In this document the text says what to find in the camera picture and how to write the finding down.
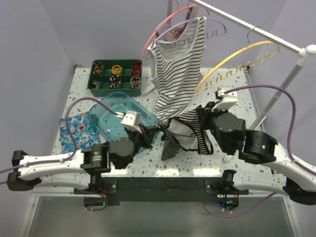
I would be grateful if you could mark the grey black rolled sock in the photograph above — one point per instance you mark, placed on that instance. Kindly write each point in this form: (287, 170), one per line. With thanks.
(95, 84)

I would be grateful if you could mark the purple plastic hanger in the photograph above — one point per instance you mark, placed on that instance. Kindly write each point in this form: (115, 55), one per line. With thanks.
(217, 32)

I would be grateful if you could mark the yellow rolled sock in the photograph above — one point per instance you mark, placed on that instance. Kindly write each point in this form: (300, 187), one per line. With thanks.
(116, 70)

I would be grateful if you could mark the green compartment organizer tray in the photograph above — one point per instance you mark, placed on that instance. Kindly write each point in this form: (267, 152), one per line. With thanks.
(104, 78)

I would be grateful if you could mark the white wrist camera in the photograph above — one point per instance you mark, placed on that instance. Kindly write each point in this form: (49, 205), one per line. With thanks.
(131, 121)
(225, 100)

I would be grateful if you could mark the brown white patterned sock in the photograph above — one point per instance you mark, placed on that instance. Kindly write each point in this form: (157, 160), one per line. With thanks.
(135, 82)

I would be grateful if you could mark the pink plastic hanger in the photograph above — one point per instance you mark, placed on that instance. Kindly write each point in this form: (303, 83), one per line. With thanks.
(178, 42)

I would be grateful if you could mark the brown patterned rolled sock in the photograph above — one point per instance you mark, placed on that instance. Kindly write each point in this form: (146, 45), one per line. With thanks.
(97, 68)

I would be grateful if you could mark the black beige patterned sock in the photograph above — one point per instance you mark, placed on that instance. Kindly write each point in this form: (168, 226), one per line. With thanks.
(115, 82)

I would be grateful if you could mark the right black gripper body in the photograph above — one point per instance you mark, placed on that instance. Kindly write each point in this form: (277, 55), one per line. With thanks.
(206, 121)

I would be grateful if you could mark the red black rolled sock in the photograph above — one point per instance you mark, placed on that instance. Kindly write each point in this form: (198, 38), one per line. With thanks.
(137, 67)

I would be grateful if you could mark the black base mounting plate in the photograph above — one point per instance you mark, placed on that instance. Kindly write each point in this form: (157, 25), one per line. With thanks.
(160, 189)

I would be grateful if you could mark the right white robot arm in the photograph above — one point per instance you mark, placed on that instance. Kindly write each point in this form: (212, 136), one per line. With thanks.
(258, 148)

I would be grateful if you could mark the yellow plastic hanger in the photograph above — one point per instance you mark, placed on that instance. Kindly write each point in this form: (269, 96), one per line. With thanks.
(205, 83)

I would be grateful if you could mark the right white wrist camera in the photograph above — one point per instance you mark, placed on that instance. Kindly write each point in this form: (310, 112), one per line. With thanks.
(225, 100)

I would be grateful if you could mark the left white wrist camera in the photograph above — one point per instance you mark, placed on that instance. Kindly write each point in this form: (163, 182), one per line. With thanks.
(131, 121)

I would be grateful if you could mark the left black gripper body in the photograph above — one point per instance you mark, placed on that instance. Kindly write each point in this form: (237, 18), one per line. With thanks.
(140, 141)

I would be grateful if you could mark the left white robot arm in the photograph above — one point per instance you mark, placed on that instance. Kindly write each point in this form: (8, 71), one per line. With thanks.
(29, 171)

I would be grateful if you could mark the teal transparent plastic bin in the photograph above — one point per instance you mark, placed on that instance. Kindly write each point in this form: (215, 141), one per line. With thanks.
(106, 116)

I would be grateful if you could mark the blue floral folded cloth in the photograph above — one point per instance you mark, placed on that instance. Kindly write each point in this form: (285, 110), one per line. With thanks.
(81, 129)

